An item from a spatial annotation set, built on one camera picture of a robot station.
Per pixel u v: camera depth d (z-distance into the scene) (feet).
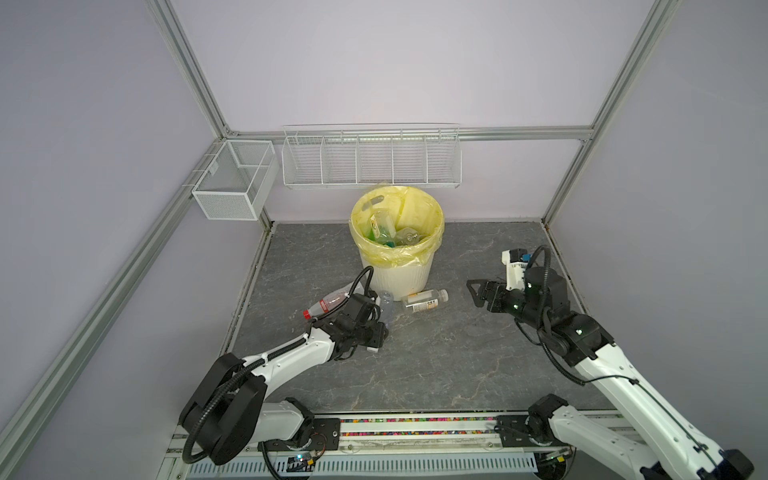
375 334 2.52
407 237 2.92
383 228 3.04
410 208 3.10
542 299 1.69
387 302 3.06
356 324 2.19
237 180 3.18
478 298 2.14
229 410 1.35
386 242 2.93
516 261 2.04
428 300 3.07
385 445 2.41
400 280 2.84
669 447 1.31
